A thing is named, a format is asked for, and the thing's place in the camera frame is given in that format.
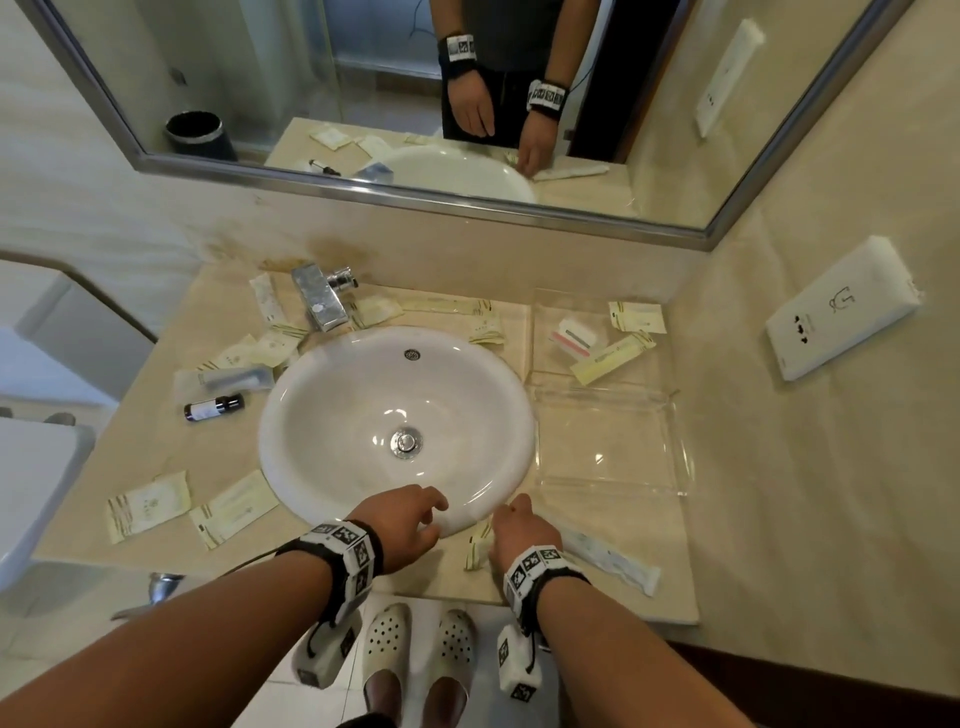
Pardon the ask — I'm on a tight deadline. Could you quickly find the person's left hand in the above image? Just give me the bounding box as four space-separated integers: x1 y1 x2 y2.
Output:
346 485 450 577

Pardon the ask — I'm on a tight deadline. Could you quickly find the person's right hand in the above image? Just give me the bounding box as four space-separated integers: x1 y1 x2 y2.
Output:
486 492 564 576

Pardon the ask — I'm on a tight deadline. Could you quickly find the person's right forearm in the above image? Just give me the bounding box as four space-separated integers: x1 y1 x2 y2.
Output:
535 576 753 728

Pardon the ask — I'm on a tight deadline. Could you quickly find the person's left forearm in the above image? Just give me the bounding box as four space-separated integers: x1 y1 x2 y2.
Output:
0 551 335 728

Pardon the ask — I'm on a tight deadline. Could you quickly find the right wristband with marker tags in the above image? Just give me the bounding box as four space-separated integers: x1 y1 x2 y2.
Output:
501 545 593 636

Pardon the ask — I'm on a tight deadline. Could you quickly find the wristband with marker tags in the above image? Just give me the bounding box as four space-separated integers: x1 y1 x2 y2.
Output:
276 519 386 628
501 545 593 636

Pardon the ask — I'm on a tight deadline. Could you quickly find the left wristband with marker tags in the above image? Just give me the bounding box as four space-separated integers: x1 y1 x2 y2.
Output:
276 519 386 628

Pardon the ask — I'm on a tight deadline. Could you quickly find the cream perforated left slipper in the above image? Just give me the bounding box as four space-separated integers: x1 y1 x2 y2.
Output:
362 603 413 715

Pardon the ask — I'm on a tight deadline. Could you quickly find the cream perforated slipper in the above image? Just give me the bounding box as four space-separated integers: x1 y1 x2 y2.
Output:
362 603 413 715
422 608 479 728

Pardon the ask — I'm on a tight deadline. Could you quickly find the cream perforated right slipper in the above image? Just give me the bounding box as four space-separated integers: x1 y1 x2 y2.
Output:
422 608 479 728

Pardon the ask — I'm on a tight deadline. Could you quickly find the long white wrapped packet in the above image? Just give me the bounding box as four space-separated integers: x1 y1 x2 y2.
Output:
558 524 663 599

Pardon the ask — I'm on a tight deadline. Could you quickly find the white round sink basin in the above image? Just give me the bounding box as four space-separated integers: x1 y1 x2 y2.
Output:
258 324 538 540

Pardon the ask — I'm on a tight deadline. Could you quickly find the clear acrylic tray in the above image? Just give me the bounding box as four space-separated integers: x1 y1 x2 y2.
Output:
523 384 696 499
529 288 675 393

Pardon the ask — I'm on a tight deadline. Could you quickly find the long cream amenity packet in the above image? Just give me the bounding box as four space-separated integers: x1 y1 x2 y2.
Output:
396 297 493 317
569 331 658 388

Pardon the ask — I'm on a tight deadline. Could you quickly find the pink and white wrapped amenity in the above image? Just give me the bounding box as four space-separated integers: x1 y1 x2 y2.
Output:
550 316 609 358

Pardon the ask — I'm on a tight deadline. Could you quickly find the small dark bottle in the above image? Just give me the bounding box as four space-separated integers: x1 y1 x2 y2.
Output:
183 392 246 423

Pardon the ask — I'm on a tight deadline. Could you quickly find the clear plastic wrapped amenity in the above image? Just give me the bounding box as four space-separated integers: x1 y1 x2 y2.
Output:
171 364 276 405

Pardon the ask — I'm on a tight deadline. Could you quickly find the chrome faucet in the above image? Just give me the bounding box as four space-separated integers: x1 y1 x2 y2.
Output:
291 261 360 333

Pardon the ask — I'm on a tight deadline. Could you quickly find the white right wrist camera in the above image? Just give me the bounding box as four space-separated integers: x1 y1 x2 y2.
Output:
495 623 546 705

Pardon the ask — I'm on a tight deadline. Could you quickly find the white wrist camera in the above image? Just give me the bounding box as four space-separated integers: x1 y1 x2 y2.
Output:
291 610 363 690
495 623 546 705

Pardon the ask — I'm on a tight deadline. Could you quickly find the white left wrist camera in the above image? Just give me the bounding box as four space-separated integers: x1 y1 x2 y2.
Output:
291 610 363 690

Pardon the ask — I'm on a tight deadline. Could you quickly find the chrome handle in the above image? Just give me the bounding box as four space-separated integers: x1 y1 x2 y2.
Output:
111 572 186 622

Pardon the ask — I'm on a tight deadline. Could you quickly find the white wall socket panel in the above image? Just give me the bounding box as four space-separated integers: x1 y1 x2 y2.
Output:
764 235 926 383

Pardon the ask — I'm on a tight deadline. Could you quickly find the metal framed wall mirror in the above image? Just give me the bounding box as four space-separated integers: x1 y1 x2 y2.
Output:
16 0 916 252

